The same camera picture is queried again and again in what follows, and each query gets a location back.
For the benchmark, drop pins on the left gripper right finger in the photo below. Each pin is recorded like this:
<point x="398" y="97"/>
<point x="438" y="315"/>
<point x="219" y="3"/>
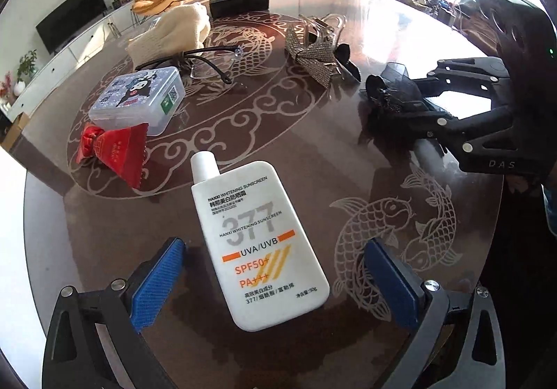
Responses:
<point x="455" y="339"/>

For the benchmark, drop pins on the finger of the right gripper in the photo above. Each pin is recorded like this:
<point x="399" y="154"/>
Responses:
<point x="476" y="76"/>
<point x="411" y="120"/>

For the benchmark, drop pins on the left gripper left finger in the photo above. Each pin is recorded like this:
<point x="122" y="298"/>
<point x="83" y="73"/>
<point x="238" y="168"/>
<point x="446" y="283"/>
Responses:
<point x="74" y="356"/>

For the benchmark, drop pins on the black hair claw clip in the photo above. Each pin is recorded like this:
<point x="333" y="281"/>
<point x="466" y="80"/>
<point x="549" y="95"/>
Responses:
<point x="392" y="90"/>

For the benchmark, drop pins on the rhinestone bow hair clip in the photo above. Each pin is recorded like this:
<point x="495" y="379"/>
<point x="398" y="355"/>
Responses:
<point x="315" y="50"/>

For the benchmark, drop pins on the white sunscreen bottle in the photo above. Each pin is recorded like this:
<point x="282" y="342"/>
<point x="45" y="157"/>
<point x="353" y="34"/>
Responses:
<point x="264" y="261"/>

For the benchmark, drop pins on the red candy pouch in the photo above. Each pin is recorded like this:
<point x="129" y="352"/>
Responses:
<point x="120" y="150"/>

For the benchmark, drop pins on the black rectangular box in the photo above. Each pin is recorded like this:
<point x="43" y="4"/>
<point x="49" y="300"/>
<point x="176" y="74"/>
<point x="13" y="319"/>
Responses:
<point x="225" y="8"/>

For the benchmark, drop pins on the white tv cabinet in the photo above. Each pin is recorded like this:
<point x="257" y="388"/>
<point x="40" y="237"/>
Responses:
<point x="88" y="42"/>

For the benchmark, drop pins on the red flower vase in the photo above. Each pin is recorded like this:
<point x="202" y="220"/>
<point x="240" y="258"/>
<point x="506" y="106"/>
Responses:
<point x="6" y="90"/>

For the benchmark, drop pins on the clear plastic cartoon box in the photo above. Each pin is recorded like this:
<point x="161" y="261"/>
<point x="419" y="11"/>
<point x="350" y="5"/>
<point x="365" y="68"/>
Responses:
<point x="148" y="96"/>

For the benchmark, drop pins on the leafy plant by flowers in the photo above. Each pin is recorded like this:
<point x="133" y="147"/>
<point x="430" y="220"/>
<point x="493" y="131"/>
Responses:
<point x="27" y="66"/>

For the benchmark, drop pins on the cream knitted cloth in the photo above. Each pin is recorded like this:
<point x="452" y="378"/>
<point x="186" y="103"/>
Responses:
<point x="183" y="28"/>

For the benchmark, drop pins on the black television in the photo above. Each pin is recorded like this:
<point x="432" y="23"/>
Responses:
<point x="62" y="24"/>

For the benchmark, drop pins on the black frame glasses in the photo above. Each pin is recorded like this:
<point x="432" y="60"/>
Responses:
<point x="201" y="64"/>

